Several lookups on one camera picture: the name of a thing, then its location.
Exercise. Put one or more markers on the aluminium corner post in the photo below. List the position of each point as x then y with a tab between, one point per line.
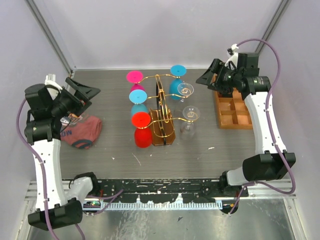
48	26
275	19

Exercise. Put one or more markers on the left aluminium corner post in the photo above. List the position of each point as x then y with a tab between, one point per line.
48	26

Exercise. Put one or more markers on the aluminium front rail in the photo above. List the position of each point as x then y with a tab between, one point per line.
81	187

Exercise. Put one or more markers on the right aluminium corner post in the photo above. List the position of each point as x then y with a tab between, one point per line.
275	19

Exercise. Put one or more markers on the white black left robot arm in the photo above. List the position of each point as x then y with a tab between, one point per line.
49	103

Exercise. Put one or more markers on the clear wine glass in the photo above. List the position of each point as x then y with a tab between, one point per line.
187	128
185	90

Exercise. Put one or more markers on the wooden compartment tray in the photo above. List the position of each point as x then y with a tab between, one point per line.
231	111

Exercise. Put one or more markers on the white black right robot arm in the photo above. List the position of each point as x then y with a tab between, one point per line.
271	161

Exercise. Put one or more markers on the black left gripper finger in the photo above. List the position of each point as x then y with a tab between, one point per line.
82	91
81	109

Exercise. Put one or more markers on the red wine glass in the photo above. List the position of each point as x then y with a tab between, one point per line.
142	134

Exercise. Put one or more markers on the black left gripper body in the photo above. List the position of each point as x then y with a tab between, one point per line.
65	103

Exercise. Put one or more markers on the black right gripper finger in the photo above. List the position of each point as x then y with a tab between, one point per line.
226	93
209	77

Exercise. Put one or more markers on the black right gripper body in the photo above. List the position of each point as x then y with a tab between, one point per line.
228	77

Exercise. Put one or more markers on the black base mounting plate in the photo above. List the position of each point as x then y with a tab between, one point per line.
163	190

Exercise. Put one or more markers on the light blue wine glass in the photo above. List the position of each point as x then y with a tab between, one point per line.
138	97
177	71

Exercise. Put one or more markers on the clear front wine glass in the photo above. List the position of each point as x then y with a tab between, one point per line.
187	128

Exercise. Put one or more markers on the pink wine glass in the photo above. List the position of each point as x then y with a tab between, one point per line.
135	77

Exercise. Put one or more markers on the folded red t-shirt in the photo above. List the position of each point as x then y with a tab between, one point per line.
82	131

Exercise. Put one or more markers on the gold wire wine glass rack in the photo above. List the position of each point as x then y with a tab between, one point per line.
161	119

